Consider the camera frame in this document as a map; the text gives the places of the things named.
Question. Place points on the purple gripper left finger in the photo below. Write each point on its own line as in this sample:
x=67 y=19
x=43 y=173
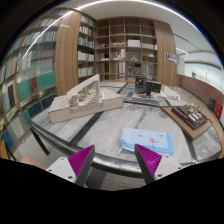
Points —
x=81 y=162

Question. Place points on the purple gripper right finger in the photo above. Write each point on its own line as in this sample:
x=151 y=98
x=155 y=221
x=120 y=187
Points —
x=148 y=161

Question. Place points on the light blue folded towel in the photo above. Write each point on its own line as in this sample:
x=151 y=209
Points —
x=160 y=142

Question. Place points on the dark model on wooden board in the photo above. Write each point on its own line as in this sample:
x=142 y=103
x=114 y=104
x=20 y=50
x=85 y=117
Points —
x=194 y=123

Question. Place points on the white architectural building model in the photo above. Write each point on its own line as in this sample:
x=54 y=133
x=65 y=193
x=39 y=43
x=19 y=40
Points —
x=84 y=99

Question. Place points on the black box model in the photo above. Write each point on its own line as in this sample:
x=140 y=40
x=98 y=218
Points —
x=146 y=85

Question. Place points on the glass-front bookcase with books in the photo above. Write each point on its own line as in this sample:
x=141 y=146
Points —
x=27 y=78

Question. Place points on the wooden open bookshelf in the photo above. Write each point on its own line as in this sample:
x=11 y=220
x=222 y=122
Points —
x=103 y=50

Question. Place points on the white box on shelf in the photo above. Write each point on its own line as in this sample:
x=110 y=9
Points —
x=134 y=43

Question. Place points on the white wall sign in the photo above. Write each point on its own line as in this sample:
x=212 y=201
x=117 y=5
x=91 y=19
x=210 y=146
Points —
x=170 y=57

